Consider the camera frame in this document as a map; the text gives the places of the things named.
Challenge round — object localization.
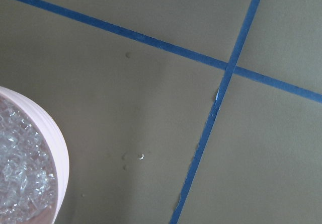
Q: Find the pink bowl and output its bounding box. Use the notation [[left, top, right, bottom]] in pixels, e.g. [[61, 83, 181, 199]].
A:
[[1, 87, 69, 223]]

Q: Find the clear ice cubes pile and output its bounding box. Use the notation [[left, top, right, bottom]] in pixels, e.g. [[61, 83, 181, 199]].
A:
[[1, 98, 57, 222]]

